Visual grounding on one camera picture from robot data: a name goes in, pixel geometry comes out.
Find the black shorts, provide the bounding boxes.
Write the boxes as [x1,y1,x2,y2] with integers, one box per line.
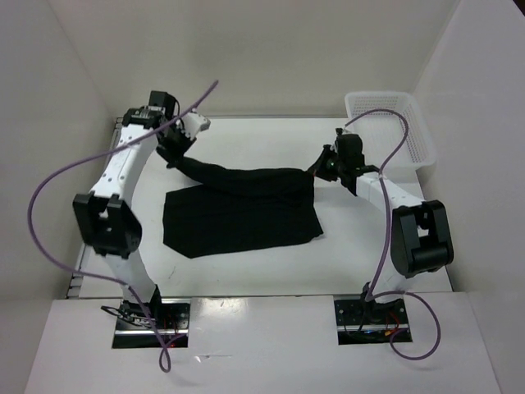
[162,158,323,259]

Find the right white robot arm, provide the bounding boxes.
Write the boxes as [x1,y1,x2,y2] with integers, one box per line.
[308,128,454,323]

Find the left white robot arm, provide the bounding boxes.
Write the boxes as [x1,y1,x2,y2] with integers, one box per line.
[73,91,211,328]

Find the white perforated plastic basket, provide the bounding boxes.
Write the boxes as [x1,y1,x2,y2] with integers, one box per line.
[345,91,436,172]

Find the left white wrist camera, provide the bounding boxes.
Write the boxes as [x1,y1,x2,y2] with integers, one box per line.
[181,112,211,140]

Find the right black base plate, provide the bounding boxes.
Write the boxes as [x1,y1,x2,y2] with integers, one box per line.
[334,295,413,346]

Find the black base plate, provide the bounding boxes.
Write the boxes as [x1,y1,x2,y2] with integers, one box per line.
[334,295,413,346]
[102,300,190,350]

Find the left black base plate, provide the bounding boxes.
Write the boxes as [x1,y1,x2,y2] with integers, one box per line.
[102,300,190,350]

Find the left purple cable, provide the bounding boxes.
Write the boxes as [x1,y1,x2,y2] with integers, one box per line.
[26,80,221,373]

